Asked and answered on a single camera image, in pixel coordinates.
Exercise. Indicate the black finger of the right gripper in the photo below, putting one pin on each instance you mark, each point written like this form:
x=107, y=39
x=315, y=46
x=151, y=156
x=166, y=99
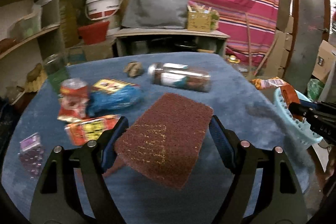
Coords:
x=320, y=116

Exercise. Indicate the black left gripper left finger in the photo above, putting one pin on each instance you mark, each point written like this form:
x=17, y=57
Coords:
x=71, y=187

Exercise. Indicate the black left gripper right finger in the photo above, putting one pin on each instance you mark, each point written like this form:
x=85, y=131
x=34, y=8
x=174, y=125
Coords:
x=280, y=198

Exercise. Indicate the orange chip bag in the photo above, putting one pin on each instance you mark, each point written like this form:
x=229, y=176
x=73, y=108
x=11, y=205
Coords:
x=283, y=96

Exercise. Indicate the maroon scouring pad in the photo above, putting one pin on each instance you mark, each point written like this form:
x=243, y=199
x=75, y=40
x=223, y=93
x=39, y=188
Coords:
x=118, y=164
x=164, y=143

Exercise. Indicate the light blue plastic basket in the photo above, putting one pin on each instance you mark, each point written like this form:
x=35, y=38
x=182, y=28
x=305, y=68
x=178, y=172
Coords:
x=300, y=130

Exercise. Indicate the green plastic bag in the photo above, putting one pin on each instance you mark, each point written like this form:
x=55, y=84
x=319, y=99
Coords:
x=314, y=89

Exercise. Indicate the purple small packet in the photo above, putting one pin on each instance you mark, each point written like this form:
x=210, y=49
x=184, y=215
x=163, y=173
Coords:
x=31, y=154

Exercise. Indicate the cardboard box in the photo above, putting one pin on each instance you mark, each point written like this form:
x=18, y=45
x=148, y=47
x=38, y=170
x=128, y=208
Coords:
x=324, y=61

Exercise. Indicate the red orange snack bag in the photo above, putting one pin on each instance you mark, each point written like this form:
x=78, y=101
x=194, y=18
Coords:
x=90, y=129

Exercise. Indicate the grey metal door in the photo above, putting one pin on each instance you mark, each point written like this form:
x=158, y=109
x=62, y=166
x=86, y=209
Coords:
x=311, y=23

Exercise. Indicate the blue fuzzy table mat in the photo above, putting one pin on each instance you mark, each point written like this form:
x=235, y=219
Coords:
x=238, y=104

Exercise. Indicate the red crushed can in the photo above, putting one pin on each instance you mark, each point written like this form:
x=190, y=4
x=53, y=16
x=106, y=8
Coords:
x=74, y=99

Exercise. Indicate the blue snack bag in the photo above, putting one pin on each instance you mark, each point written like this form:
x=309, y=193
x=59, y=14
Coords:
x=111, y=94

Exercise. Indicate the glass jar green label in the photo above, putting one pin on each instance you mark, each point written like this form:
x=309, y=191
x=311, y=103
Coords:
x=56, y=68

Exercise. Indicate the small crumpled brown paper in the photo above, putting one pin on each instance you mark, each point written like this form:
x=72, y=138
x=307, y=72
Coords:
x=133, y=69

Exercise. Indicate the clear jar with brown contents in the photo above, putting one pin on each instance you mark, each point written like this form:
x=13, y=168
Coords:
x=180, y=76

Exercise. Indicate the yellow chopstick holder box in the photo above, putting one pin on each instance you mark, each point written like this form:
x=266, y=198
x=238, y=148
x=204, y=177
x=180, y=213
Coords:
x=199, y=19

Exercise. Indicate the wooden low shelf table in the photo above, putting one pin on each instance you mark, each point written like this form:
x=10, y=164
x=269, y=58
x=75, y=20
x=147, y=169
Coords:
x=137, y=41

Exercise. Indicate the red plastic bowl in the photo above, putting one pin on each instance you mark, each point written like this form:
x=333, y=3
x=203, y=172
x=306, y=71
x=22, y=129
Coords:
x=94, y=33

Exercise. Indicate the white red plastic bucket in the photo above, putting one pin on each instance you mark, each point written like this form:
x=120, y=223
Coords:
x=101, y=9

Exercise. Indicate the grey cushion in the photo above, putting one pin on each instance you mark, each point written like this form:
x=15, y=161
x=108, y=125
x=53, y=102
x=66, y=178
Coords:
x=163, y=14

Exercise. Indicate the wooden wall shelf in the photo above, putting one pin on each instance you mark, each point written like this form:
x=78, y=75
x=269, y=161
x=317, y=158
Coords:
x=46, y=42

